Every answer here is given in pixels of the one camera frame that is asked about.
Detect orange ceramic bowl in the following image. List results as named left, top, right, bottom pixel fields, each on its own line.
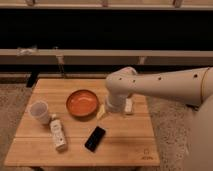
left=66, top=89, right=99, bottom=118

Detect long wooden rail beam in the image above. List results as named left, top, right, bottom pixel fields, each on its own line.
left=0, top=48, right=213, bottom=66

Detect black smartphone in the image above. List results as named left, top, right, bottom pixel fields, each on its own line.
left=84, top=126, right=106, bottom=152

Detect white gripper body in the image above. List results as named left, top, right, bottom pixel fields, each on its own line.
left=105, top=95, right=126, bottom=113

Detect black table leg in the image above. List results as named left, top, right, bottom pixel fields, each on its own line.
left=26, top=71, right=39, bottom=88

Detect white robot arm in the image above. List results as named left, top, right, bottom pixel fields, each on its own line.
left=105, top=67, right=213, bottom=171

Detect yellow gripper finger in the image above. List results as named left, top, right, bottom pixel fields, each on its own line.
left=96, top=104, right=106, bottom=120

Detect white paper cup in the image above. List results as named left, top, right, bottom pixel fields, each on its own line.
left=28, top=101, right=51, bottom=125

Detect white labelled bottle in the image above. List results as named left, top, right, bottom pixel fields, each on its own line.
left=50, top=114, right=67, bottom=152

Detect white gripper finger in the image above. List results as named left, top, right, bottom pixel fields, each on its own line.
left=124, top=99, right=133, bottom=115

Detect wooden table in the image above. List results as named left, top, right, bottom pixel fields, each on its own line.
left=5, top=79, right=160, bottom=166

